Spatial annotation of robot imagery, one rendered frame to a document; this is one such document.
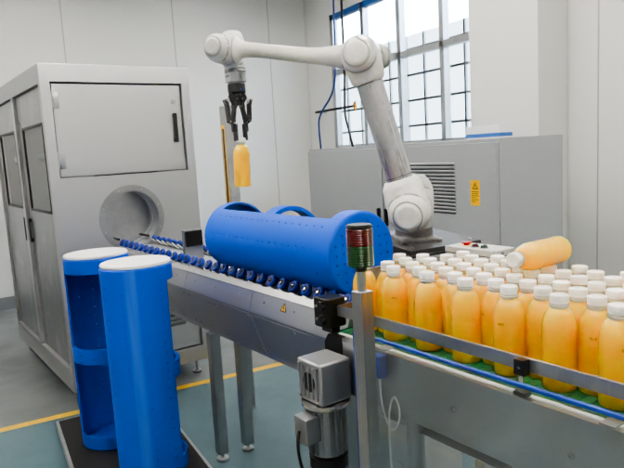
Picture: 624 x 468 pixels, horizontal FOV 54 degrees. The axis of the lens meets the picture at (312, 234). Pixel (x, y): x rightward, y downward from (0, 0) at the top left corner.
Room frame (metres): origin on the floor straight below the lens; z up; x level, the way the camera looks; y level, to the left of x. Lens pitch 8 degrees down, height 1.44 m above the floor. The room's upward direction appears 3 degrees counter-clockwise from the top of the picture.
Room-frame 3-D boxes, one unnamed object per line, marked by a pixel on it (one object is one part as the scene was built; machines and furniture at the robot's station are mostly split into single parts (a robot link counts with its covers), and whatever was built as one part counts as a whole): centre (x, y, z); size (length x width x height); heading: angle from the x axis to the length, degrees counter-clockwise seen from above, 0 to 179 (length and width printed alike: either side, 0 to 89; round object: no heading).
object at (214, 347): (2.76, 0.49, 0.31); 0.06 x 0.06 x 0.63; 36
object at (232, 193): (3.35, 0.42, 0.85); 0.06 x 0.06 x 1.70; 36
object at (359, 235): (1.43, -0.11, 1.23); 0.06 x 0.06 x 0.04
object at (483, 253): (1.95, -0.54, 1.05); 0.20 x 0.10 x 0.10; 36
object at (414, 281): (1.64, -0.29, 0.99); 0.07 x 0.07 x 0.19
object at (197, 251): (3.03, 0.60, 1.00); 0.10 x 0.04 x 0.15; 126
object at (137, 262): (2.45, 0.72, 1.03); 0.28 x 0.28 x 0.01
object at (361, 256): (1.43, -0.11, 1.18); 0.06 x 0.06 x 0.05
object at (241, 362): (2.84, 0.37, 0.31); 0.06 x 0.06 x 0.63; 36
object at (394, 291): (1.67, -0.22, 0.99); 0.07 x 0.07 x 0.19
